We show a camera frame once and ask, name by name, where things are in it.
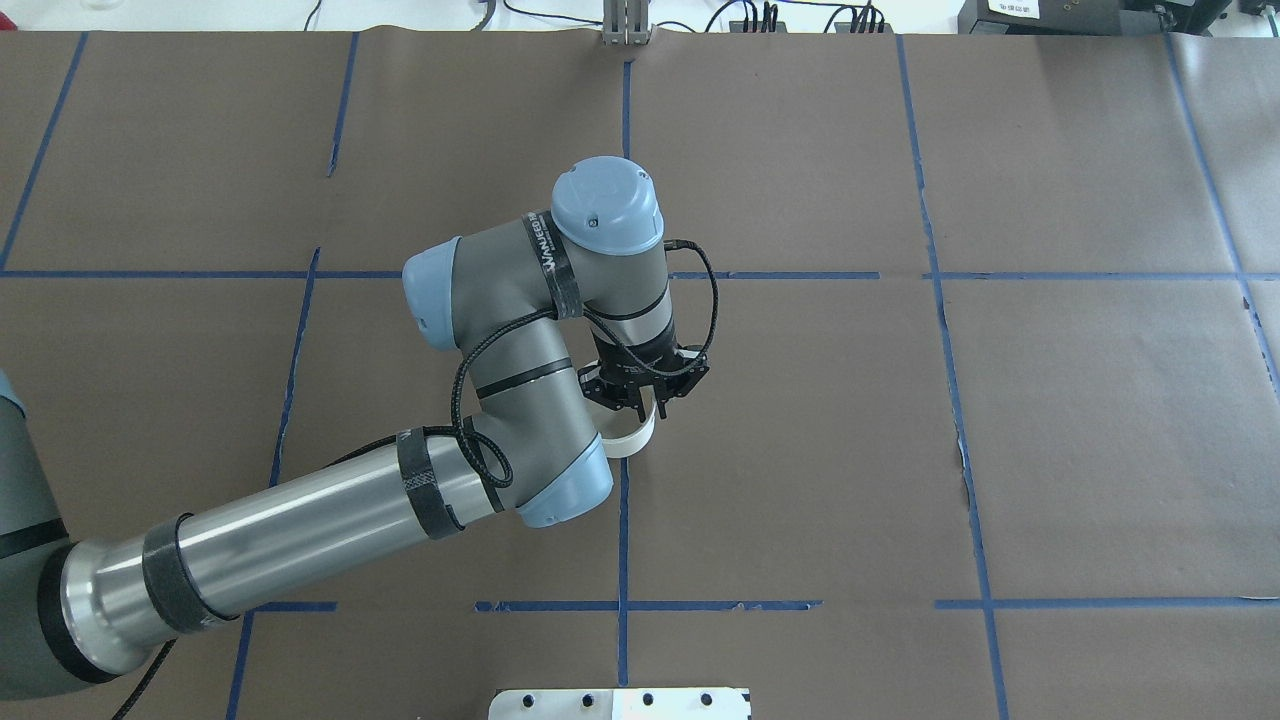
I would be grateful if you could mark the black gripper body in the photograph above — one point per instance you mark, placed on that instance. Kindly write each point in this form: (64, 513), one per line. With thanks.
(634, 366)

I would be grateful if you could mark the white smiley face mug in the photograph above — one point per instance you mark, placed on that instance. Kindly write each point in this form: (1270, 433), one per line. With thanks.
(623, 432)

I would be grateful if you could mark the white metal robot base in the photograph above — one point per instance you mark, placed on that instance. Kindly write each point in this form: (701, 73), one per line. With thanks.
(623, 703)

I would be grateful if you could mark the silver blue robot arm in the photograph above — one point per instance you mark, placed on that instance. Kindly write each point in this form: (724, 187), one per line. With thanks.
(553, 313)

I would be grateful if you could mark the black power strip left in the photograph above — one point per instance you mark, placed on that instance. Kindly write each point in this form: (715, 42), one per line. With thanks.
(758, 18)

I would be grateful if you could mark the black power strip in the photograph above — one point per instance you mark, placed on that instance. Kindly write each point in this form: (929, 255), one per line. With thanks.
(861, 19)
(758, 18)

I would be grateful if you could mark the black power strip right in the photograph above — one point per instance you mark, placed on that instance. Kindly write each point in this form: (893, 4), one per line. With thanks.
(861, 19)

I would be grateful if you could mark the black box with label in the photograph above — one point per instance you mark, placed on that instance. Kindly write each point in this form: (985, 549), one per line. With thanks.
(1088, 17)

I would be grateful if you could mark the grey aluminium frame post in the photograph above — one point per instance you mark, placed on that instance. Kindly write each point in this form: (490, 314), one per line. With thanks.
(626, 23)

